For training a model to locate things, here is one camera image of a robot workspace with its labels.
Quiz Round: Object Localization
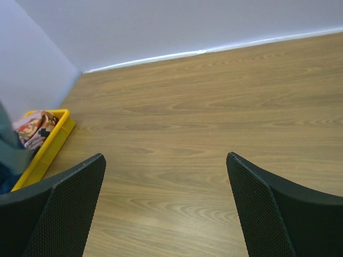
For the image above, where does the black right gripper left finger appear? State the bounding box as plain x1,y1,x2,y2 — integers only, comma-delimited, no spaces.
1,154,106,256

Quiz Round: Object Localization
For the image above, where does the patterned pink shirt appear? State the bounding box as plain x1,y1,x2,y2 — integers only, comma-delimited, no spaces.
12,110,59,152

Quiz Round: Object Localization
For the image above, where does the dark blue shirt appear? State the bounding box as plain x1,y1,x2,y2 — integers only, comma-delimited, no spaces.
0,163,21,194

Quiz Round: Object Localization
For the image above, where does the light blue t shirt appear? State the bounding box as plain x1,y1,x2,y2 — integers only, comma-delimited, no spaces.
1,104,32,175

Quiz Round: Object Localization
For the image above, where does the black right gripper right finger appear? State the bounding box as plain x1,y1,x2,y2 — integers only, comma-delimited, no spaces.
226,152,342,256

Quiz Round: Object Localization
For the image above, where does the yellow plastic bin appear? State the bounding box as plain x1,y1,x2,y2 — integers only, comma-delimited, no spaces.
12,109,76,192

